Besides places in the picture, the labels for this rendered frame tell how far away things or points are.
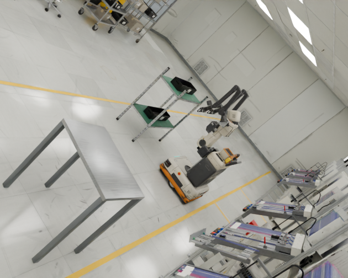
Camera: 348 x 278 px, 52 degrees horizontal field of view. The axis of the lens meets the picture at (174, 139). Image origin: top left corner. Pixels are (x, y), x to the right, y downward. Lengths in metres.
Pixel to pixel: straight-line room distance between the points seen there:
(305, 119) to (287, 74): 1.56
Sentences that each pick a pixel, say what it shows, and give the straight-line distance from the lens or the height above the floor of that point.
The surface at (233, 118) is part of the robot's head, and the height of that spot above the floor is 1.29.
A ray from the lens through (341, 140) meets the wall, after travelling 11.97.
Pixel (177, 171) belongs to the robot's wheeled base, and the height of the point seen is 0.23.
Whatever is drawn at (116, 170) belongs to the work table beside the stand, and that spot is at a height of 0.80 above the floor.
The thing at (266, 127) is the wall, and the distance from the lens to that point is 12.14.
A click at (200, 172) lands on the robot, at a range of 4.90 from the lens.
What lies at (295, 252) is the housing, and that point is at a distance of 3.33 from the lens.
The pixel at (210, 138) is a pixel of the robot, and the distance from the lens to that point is 5.00.
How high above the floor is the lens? 2.07
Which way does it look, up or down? 19 degrees down
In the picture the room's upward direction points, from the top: 48 degrees clockwise
